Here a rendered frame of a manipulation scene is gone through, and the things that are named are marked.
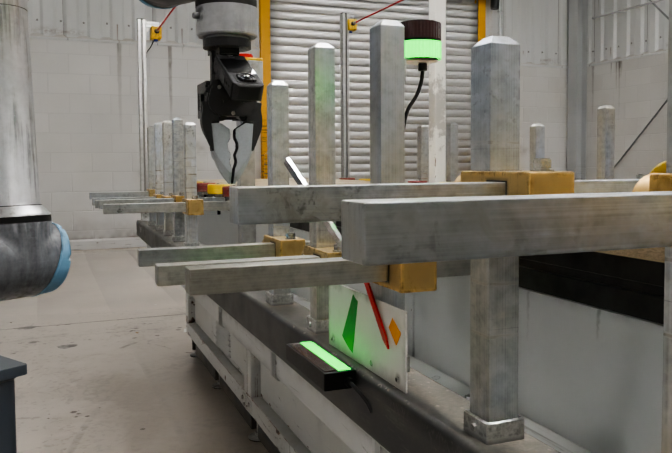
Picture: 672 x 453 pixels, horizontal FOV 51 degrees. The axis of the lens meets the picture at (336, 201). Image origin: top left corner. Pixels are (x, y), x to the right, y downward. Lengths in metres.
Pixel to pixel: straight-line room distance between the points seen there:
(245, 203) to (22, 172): 1.03
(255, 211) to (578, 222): 0.27
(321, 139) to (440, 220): 0.82
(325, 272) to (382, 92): 0.25
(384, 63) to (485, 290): 0.35
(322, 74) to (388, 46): 0.25
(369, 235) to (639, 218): 0.16
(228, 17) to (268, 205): 0.52
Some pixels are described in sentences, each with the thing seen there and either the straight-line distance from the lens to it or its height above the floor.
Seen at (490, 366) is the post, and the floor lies 0.78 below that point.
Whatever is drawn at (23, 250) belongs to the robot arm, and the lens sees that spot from 1.54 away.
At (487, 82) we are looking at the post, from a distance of 0.72.
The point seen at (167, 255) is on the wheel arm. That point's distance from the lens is 1.33.
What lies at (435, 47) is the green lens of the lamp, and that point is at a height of 1.13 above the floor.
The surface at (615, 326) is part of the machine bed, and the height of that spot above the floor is 0.78.
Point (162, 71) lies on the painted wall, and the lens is 8.91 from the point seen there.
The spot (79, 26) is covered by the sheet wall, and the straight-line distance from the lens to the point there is 8.92.
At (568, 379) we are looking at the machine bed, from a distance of 1.00.
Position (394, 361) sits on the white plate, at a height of 0.73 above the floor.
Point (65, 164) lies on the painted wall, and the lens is 8.74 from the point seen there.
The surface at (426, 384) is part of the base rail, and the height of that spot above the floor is 0.70.
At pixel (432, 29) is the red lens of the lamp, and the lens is 0.96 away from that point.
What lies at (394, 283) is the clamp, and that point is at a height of 0.83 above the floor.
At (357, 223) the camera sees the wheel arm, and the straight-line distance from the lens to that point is 0.34.
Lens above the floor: 0.98
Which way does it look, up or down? 3 degrees down
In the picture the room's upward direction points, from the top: straight up
